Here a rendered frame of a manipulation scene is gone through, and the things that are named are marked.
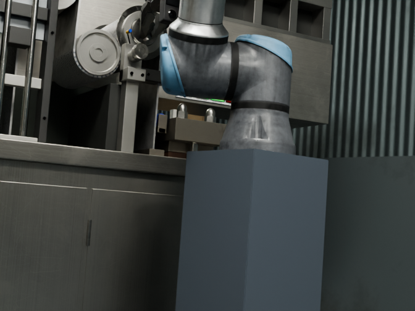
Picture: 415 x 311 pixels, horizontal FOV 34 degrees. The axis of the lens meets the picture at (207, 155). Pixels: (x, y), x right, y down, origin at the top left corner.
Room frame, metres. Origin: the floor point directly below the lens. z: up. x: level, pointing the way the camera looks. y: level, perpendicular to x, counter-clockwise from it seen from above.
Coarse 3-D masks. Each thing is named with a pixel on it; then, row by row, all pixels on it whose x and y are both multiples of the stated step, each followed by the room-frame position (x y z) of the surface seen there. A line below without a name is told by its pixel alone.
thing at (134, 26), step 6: (132, 24) 1.80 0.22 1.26; (138, 24) 1.79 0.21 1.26; (150, 24) 1.81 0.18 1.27; (132, 30) 1.79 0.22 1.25; (138, 30) 1.79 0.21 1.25; (150, 30) 1.81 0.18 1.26; (132, 36) 1.80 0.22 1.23; (138, 36) 1.79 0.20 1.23; (156, 36) 1.82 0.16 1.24; (138, 42) 1.80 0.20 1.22; (144, 42) 1.80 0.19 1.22; (150, 42) 1.81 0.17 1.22
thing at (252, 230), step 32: (192, 160) 1.36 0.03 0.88; (224, 160) 1.28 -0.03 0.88; (256, 160) 1.22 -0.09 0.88; (288, 160) 1.27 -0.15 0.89; (320, 160) 1.33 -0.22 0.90; (192, 192) 1.35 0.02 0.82; (224, 192) 1.27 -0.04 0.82; (256, 192) 1.22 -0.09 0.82; (288, 192) 1.28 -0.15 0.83; (320, 192) 1.33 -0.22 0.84; (192, 224) 1.34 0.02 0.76; (224, 224) 1.27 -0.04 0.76; (256, 224) 1.23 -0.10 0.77; (288, 224) 1.28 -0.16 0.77; (320, 224) 1.33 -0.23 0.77; (192, 256) 1.34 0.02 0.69; (224, 256) 1.26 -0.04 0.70; (256, 256) 1.23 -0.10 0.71; (288, 256) 1.28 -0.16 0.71; (320, 256) 1.33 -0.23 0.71; (192, 288) 1.33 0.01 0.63; (224, 288) 1.26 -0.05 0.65; (256, 288) 1.23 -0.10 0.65; (288, 288) 1.28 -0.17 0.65; (320, 288) 1.34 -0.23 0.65
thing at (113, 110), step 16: (80, 96) 1.99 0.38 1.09; (96, 96) 1.87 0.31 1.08; (112, 96) 1.78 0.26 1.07; (80, 112) 1.98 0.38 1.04; (96, 112) 1.86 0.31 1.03; (112, 112) 1.78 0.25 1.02; (80, 128) 1.97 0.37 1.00; (96, 128) 1.85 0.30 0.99; (112, 128) 1.79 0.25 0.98; (80, 144) 1.96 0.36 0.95; (96, 144) 1.84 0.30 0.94; (112, 144) 1.79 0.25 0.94
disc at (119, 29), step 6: (138, 6) 1.81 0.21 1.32; (126, 12) 1.80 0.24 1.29; (132, 12) 1.80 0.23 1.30; (156, 12) 1.84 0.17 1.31; (120, 18) 1.79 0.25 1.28; (126, 18) 1.80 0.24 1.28; (120, 24) 1.79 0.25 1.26; (120, 30) 1.79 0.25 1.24; (120, 36) 1.79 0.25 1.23; (120, 42) 1.79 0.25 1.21; (150, 54) 1.83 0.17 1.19; (156, 54) 1.84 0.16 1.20
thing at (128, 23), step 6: (138, 12) 1.80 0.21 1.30; (132, 18) 1.80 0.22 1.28; (138, 18) 1.80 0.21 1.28; (126, 24) 1.79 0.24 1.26; (126, 30) 1.79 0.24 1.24; (126, 36) 1.79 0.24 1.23; (126, 42) 1.80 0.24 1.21; (132, 42) 1.80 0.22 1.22; (156, 42) 1.83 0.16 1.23; (150, 48) 1.82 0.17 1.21; (156, 48) 1.83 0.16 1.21
